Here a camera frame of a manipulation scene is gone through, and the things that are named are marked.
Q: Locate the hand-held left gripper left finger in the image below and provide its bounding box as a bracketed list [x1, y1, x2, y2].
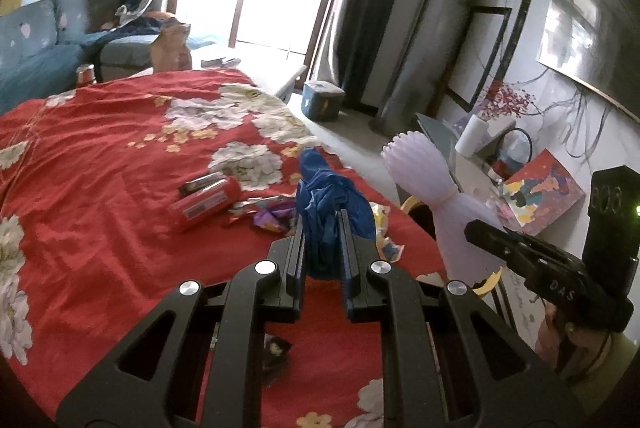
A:
[55, 208, 307, 428]

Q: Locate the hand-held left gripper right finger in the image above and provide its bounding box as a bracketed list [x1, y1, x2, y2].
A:
[337, 208, 586, 428]

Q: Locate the dark brown snack wrapper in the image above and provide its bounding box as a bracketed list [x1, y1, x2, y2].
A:
[178, 173, 226, 196]

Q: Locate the person's right hand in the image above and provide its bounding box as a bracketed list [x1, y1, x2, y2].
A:
[537, 298, 613, 384]

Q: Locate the grey glass side table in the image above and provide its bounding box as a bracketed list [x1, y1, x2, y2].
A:
[417, 113, 506, 219]

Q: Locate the red silver foil wrapper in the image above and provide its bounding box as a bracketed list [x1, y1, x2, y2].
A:
[227, 195, 296, 224]

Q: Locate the white paper roll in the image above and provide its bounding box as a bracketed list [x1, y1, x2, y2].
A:
[456, 114, 496, 158]

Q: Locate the blue floral sofa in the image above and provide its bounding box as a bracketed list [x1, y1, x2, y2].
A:
[0, 0, 201, 114]

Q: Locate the yellow blue snack wrapper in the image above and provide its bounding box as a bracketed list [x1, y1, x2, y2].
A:
[370, 203, 406, 261]

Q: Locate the black yellow snack wrapper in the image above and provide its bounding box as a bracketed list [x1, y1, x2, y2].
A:
[262, 333, 293, 374]

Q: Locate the grey tower air conditioner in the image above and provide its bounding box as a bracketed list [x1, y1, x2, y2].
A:
[370, 0, 488, 136]

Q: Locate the purple snack wrapper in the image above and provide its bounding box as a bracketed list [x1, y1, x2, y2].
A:
[252, 203, 298, 231]

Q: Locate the red flower branch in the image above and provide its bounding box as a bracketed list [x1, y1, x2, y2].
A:
[477, 80, 538, 121]

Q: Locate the blue storage box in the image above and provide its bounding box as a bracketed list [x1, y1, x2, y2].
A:
[302, 80, 346, 123]

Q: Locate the blue plastic bag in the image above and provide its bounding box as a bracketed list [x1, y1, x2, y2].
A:
[295, 148, 376, 281]

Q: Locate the red snack packet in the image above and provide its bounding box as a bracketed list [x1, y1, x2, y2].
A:
[167, 178, 241, 234]

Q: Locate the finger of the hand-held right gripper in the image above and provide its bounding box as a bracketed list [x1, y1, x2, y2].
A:
[465, 219, 633, 334]

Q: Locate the wall mounted television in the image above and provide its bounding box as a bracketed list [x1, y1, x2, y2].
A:
[536, 0, 640, 121]

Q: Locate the red floral blanket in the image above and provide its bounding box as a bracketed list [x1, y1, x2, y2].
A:
[0, 68, 451, 428]

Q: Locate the brown paper bag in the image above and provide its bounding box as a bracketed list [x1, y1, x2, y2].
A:
[150, 12, 193, 71]

